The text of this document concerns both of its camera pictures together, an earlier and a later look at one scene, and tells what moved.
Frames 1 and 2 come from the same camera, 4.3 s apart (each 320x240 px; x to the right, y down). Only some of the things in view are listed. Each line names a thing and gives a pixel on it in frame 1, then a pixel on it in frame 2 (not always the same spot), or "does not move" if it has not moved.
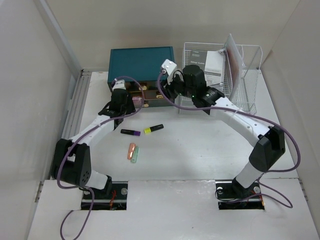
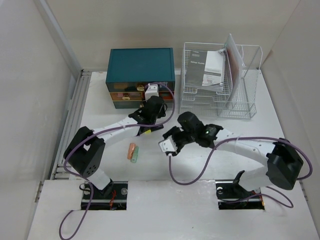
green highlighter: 135,155 does not move
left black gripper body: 128,109 -> 160,115
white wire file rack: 233,69 does not move
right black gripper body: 177,87 -> 181,138
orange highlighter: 131,150 does not move
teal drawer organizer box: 144,65 does not move
